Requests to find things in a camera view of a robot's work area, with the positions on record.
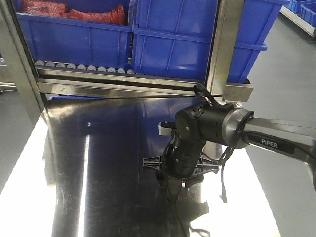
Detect red mesh bag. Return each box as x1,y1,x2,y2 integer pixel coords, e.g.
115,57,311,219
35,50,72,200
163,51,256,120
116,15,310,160
20,0,126,25

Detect shelf rack with bins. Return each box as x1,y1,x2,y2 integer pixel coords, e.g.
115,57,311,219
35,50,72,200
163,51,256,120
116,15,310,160
280,0,316,37

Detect stainless steel roller rack frame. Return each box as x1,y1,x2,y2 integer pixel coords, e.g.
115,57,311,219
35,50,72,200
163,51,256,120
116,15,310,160
0,0,253,122

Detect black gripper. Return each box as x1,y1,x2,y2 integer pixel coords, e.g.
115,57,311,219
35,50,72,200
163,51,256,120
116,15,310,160
143,138,219,204

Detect blue plastic bin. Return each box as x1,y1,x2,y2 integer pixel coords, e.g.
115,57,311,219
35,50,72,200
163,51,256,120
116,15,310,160
132,0,288,83
12,0,132,69

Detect right blue plastic bin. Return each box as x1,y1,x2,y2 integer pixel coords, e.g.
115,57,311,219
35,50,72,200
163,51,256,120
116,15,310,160
132,0,288,83

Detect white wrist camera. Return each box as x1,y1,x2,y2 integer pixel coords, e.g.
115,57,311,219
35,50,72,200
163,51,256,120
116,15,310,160
158,121,176,136

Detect left blue plastic bin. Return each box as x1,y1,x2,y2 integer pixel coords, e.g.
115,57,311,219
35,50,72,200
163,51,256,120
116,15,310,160
12,0,132,69

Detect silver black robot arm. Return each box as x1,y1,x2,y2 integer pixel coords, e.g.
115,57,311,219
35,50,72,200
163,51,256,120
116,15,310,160
143,103,316,202

